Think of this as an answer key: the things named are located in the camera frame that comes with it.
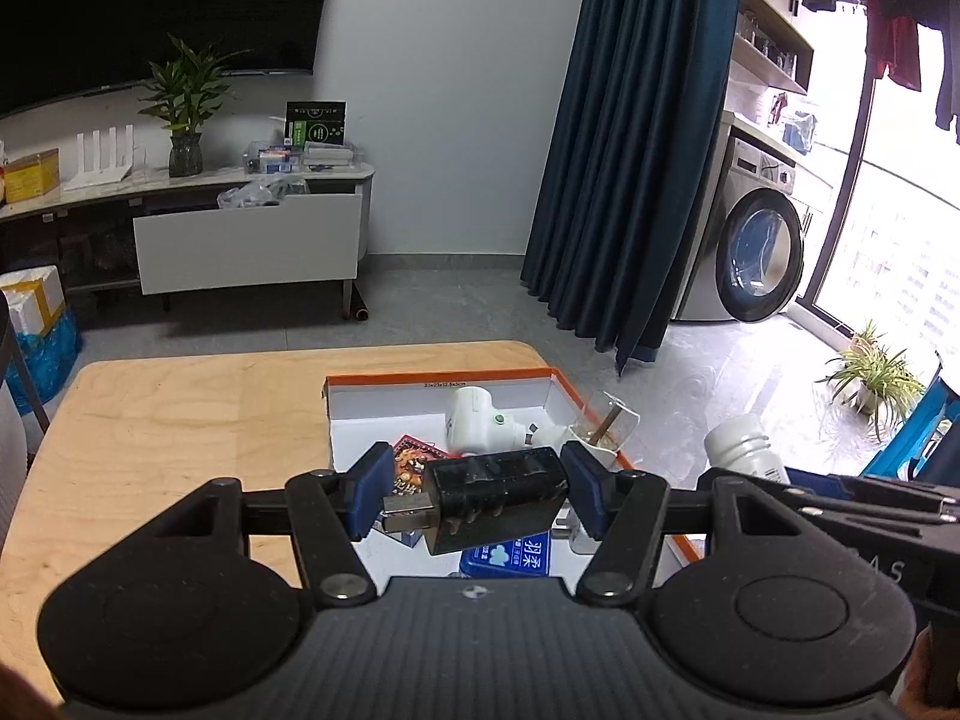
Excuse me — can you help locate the black television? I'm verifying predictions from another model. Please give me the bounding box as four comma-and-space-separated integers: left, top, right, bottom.
0, 0, 338, 117

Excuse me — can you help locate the red card box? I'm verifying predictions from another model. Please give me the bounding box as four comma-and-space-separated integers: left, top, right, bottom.
386, 433, 451, 548

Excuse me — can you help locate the clear plastic bag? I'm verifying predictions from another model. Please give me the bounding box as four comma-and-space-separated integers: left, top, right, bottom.
217, 174, 308, 209

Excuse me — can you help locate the small potted plant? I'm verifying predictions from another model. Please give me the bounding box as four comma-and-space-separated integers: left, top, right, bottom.
817, 319, 927, 440

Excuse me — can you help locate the pile of small boxes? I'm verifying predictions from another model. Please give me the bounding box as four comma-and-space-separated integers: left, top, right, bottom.
241, 141, 357, 175

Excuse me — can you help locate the green and black box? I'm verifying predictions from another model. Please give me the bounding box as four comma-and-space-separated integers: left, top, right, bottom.
285, 100, 347, 149

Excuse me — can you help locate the white router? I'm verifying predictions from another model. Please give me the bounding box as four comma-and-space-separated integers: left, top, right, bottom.
64, 125, 136, 192

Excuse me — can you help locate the black charger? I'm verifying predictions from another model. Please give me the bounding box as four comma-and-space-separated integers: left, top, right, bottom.
382, 446, 571, 557

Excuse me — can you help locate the white pill bottle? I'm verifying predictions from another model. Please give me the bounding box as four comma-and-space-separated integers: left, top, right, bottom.
705, 415, 792, 485

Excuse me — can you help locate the wall shelf with glassware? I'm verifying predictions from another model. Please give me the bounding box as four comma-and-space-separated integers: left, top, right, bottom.
731, 0, 815, 95

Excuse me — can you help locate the tv cabinet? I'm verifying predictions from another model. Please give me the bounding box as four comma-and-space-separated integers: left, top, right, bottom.
0, 157, 376, 323

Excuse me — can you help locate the orange rimmed white tray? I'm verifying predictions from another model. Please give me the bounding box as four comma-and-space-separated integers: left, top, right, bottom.
322, 367, 710, 593

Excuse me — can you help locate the white repellent heater green button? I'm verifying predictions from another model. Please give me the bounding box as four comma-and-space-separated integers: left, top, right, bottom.
446, 385, 571, 458

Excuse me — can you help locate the bright blue plastic object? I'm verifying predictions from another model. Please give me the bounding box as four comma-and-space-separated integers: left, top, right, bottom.
862, 371, 960, 481

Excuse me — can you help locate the hanging dark garment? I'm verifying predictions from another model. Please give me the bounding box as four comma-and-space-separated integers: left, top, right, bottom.
919, 0, 960, 143

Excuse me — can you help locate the blue tin box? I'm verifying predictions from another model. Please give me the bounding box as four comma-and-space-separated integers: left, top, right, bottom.
459, 532, 556, 580

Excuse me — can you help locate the dark blue curtain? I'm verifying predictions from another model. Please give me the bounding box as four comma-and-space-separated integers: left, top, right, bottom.
520, 0, 747, 376

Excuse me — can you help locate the hanging red garment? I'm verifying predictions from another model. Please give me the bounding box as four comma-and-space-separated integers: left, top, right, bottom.
866, 0, 922, 91

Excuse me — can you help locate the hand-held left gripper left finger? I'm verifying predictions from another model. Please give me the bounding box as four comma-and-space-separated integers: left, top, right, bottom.
142, 442, 396, 608

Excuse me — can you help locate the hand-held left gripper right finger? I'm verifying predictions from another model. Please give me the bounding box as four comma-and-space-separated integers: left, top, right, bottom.
561, 441, 811, 608

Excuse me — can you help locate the silver washing machine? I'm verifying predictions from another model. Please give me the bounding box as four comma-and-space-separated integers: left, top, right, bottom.
670, 124, 807, 325

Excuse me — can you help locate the green plant in glass vase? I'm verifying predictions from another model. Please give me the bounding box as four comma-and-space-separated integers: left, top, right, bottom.
139, 34, 252, 179

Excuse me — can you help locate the blue plastic bag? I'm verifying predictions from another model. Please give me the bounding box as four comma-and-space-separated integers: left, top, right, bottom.
11, 307, 82, 415

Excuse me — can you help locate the white cabinet drawer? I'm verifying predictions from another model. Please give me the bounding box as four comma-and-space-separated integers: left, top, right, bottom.
133, 193, 365, 296

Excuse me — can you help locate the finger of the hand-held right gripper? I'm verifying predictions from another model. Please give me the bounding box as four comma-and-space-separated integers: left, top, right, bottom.
772, 467, 960, 535

